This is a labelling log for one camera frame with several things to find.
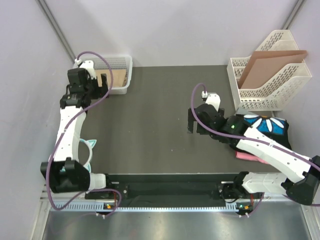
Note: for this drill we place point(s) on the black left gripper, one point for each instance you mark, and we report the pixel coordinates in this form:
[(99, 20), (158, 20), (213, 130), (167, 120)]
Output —
[(99, 93)]

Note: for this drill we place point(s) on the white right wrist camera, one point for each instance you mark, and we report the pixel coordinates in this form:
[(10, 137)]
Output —
[(211, 98)]

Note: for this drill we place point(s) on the brown cardboard folder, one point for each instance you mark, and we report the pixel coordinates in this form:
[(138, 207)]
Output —
[(263, 65)]

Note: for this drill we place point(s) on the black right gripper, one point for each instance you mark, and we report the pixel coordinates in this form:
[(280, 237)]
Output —
[(191, 119)]

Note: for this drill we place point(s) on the grey t shirt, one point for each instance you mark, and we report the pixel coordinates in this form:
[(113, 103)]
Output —
[(243, 111)]

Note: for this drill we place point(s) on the pink folded t shirt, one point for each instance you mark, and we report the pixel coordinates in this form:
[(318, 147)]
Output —
[(249, 157)]

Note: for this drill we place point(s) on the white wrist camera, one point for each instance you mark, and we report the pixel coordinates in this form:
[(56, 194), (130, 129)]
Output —
[(211, 98), (88, 65)]

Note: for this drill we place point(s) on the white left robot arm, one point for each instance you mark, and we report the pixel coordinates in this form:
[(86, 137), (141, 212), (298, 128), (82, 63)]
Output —
[(66, 174)]

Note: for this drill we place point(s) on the cream plastic file organizer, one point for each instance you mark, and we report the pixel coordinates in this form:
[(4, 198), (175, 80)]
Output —
[(273, 95)]

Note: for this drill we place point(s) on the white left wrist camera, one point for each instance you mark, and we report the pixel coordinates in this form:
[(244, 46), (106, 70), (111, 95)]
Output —
[(88, 65)]

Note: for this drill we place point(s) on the beige t shirt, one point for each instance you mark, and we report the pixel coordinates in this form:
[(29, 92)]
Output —
[(119, 77)]

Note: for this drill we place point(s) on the white perforated plastic basket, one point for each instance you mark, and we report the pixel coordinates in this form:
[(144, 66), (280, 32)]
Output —
[(121, 67)]

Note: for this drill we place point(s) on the teal cat ear headphones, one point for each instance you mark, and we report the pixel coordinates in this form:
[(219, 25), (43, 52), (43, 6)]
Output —
[(86, 153)]

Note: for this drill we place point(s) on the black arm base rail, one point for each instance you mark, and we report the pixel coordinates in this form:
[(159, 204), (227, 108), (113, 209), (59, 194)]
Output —
[(213, 186)]

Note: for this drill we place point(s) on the black daisy print t shirt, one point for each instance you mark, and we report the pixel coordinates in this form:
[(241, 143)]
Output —
[(272, 127)]

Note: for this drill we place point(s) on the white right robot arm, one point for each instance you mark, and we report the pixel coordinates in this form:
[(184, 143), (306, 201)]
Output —
[(298, 177)]

